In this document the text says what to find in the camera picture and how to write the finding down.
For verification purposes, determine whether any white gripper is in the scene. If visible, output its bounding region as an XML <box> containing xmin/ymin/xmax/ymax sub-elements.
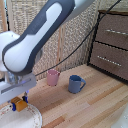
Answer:
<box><xmin>0</xmin><ymin>70</ymin><xmax>37</xmax><ymax>112</ymax></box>

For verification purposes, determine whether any golden toast slice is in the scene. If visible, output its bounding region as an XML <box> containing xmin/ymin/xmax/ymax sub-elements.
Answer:
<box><xmin>10</xmin><ymin>96</ymin><xmax>28</xmax><ymax>113</ymax></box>

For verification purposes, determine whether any white floral-rimmed plate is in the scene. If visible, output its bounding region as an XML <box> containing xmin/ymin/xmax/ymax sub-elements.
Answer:
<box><xmin>0</xmin><ymin>102</ymin><xmax>43</xmax><ymax>128</ymax></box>

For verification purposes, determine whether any pink mug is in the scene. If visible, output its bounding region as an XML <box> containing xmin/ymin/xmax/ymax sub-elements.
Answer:
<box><xmin>46</xmin><ymin>69</ymin><xmax>61</xmax><ymax>87</ymax></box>

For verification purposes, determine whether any blue mug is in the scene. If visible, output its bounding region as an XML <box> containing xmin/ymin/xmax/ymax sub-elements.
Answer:
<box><xmin>67</xmin><ymin>74</ymin><xmax>87</xmax><ymax>94</ymax></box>

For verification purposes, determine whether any woven bamboo screen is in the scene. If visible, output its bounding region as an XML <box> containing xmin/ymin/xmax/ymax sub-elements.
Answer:
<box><xmin>0</xmin><ymin>0</ymin><xmax>128</xmax><ymax>94</ymax></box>

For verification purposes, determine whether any dark brown drawer cabinet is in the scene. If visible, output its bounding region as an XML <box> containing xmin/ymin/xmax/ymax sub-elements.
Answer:
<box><xmin>87</xmin><ymin>9</ymin><xmax>128</xmax><ymax>84</ymax></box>

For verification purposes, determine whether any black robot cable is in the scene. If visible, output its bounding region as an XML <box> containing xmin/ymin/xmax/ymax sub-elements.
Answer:
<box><xmin>34</xmin><ymin>0</ymin><xmax>122</xmax><ymax>78</ymax></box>

